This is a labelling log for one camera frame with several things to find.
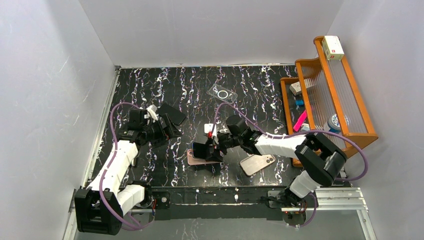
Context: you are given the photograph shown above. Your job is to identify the pink phone case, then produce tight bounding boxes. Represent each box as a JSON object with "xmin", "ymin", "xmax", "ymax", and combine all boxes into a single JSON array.
[{"xmin": 187, "ymin": 149, "xmax": 220, "ymax": 166}]

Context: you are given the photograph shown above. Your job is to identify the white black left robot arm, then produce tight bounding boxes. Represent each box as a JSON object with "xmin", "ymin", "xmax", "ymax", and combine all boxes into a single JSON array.
[{"xmin": 74, "ymin": 105, "xmax": 185, "ymax": 235}]

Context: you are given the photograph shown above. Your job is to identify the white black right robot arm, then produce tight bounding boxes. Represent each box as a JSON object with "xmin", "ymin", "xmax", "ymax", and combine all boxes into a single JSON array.
[{"xmin": 192, "ymin": 115, "xmax": 347, "ymax": 205}]

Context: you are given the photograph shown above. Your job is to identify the beige phone case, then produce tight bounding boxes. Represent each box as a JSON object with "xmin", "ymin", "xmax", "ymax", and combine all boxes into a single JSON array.
[{"xmin": 239, "ymin": 154, "xmax": 276, "ymax": 176}]

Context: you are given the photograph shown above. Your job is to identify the clear magsafe phone case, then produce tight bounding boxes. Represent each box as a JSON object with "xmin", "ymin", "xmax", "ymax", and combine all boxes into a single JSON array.
[{"xmin": 207, "ymin": 84, "xmax": 238, "ymax": 104}]

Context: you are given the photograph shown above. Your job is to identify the light blue eraser block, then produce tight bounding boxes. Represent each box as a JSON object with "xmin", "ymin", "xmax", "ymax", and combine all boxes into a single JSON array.
[{"xmin": 300, "ymin": 123, "xmax": 311, "ymax": 132}]

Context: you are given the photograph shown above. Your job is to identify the pink highlighter marker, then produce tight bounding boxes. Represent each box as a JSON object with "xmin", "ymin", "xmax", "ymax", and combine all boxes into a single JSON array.
[{"xmin": 293, "ymin": 110, "xmax": 308, "ymax": 132}]

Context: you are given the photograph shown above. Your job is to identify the blue small block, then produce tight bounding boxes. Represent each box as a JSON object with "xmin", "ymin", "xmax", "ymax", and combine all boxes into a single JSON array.
[{"xmin": 295, "ymin": 100, "xmax": 305, "ymax": 106}]

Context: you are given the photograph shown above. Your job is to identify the grey white small box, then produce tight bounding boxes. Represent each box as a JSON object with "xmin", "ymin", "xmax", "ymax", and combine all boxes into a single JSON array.
[{"xmin": 289, "ymin": 81, "xmax": 302, "ymax": 96}]

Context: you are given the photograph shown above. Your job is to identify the orange wooden shelf rack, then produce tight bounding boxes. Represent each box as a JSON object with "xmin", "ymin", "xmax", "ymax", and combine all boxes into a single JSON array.
[{"xmin": 280, "ymin": 36, "xmax": 379, "ymax": 149}]

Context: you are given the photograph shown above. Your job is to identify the blue white tape roll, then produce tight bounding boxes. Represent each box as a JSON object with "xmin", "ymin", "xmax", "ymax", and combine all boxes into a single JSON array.
[{"xmin": 323, "ymin": 114, "xmax": 341, "ymax": 134}]

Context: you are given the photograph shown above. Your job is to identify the white box with red label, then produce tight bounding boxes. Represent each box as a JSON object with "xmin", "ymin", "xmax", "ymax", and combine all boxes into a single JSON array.
[{"xmin": 321, "ymin": 35, "xmax": 345, "ymax": 61}]

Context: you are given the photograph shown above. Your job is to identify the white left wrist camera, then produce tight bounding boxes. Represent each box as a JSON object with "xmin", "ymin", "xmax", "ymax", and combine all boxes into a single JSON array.
[{"xmin": 146, "ymin": 104, "xmax": 158, "ymax": 123}]

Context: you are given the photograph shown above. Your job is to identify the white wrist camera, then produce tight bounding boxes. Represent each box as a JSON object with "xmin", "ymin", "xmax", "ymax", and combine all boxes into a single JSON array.
[
  {"xmin": 203, "ymin": 123, "xmax": 217, "ymax": 138},
  {"xmin": 146, "ymin": 104, "xmax": 158, "ymax": 123}
]

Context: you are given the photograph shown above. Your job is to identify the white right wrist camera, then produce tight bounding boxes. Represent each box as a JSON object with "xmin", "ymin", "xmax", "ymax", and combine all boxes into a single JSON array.
[{"xmin": 203, "ymin": 123, "xmax": 217, "ymax": 138}]

